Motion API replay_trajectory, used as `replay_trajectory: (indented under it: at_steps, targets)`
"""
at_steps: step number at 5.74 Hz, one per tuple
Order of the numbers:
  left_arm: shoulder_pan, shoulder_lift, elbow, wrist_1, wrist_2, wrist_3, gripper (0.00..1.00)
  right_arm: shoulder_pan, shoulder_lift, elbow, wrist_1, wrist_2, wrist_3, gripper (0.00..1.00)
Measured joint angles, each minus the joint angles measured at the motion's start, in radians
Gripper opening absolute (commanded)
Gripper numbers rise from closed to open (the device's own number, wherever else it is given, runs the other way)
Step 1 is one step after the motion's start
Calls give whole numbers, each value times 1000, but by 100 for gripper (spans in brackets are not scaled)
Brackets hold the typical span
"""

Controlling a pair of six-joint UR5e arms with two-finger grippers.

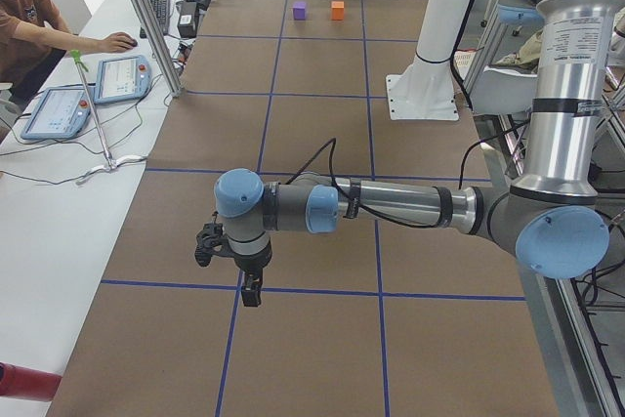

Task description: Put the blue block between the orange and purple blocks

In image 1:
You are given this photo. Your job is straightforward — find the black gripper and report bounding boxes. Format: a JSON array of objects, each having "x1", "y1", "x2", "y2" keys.
[{"x1": 237, "y1": 251, "x2": 271, "y2": 307}]

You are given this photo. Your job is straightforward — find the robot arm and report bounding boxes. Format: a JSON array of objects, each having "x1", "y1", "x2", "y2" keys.
[{"x1": 195, "y1": 0, "x2": 624, "y2": 307}]

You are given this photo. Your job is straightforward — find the operator forearm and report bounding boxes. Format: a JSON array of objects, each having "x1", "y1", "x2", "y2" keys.
[{"x1": 13, "y1": 21, "x2": 102, "y2": 54}]

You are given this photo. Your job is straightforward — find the purple block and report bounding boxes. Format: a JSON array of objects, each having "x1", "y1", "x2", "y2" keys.
[{"x1": 292, "y1": 1, "x2": 308, "y2": 21}]

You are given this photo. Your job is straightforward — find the orange block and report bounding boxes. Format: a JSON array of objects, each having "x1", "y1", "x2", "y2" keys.
[{"x1": 330, "y1": 0, "x2": 345, "y2": 21}]

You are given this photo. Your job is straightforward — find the operator hand on mouse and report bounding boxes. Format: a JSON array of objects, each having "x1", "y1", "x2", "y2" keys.
[{"x1": 98, "y1": 32, "x2": 138, "y2": 54}]

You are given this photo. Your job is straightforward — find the far teach pendant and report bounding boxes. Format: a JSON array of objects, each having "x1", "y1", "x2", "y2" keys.
[{"x1": 94, "y1": 55, "x2": 151, "y2": 104}]

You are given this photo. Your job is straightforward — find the teach pendant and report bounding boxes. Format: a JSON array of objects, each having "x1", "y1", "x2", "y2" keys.
[
  {"x1": 94, "y1": 55, "x2": 151, "y2": 104},
  {"x1": 21, "y1": 87, "x2": 90, "y2": 140}
]

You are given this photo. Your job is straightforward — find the red fire extinguisher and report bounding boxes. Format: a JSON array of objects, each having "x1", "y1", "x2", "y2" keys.
[{"x1": 0, "y1": 362, "x2": 63, "y2": 402}]

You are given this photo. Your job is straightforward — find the near teach pendant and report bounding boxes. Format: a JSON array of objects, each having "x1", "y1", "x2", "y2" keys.
[{"x1": 21, "y1": 87, "x2": 90, "y2": 140}]

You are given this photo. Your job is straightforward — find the black power adapter box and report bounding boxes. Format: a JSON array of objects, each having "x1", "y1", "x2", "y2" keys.
[{"x1": 177, "y1": 2, "x2": 199, "y2": 38}]

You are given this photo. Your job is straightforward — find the reacher grabber stick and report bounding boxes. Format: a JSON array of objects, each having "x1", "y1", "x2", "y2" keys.
[{"x1": 69, "y1": 50, "x2": 147, "y2": 186}]

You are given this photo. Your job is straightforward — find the black keyboard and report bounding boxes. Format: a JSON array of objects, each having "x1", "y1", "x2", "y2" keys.
[{"x1": 148, "y1": 0, "x2": 170, "y2": 35}]

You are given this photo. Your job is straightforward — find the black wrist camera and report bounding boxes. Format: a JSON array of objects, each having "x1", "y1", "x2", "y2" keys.
[{"x1": 194, "y1": 222, "x2": 233, "y2": 268}]

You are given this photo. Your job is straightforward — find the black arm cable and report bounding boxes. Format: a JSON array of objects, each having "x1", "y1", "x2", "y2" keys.
[{"x1": 287, "y1": 137, "x2": 482, "y2": 229}]

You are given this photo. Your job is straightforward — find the aluminium frame post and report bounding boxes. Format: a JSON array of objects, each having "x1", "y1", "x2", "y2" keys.
[{"x1": 131, "y1": 0, "x2": 182, "y2": 98}]

